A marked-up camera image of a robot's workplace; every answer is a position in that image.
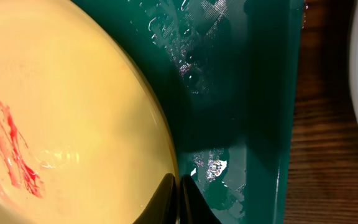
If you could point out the teal plastic tray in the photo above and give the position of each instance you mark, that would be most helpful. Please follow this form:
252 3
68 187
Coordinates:
224 72

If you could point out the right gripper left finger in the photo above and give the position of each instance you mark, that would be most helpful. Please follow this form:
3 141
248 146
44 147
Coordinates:
162 207

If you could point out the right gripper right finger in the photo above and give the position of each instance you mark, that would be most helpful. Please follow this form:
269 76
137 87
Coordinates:
193 207

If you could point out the yellow-green plate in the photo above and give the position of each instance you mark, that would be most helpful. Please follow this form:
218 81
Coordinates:
82 139

